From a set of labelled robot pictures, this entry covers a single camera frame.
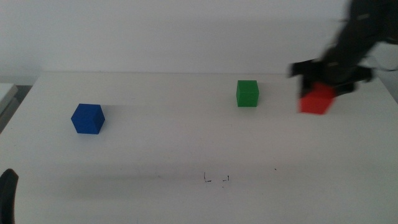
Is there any red cube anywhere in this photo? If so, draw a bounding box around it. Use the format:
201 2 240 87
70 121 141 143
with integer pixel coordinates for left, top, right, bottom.
298 82 336 115

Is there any green cube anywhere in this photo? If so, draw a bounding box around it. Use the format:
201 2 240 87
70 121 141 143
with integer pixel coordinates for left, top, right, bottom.
236 80 260 108

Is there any blue cube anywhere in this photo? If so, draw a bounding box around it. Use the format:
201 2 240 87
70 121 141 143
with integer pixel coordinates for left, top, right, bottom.
70 103 106 135

